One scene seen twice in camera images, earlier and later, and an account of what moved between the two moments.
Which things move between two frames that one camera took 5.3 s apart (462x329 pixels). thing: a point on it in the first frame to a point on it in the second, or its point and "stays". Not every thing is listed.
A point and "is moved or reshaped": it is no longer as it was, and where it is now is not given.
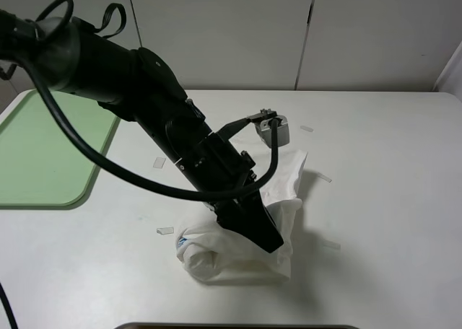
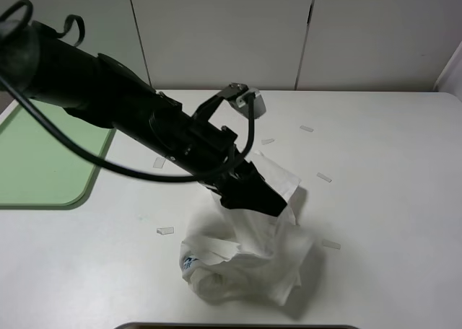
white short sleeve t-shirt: (215, 254) is moved or reshaped
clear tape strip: (324, 177) stays
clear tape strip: (307, 128) stays
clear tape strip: (331, 245) stays
